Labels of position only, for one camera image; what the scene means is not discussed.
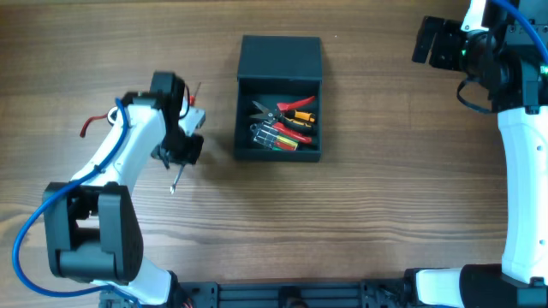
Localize left blue cable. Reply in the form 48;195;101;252
11;98;142;308

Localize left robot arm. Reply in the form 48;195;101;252
44;71;205;307

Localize clear pack of colourful screwdrivers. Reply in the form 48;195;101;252
250;122;299;151

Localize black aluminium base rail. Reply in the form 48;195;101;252
163;279;425;308

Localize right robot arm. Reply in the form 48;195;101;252
405;0;547;307

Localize orange black long-nose pliers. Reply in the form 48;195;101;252
282;110;317;134

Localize black tape measure red strap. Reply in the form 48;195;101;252
79;106;123;139

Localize red-handled wire stripper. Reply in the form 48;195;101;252
250;96;318;145

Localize dark green box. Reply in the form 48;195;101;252
234;35;323;162

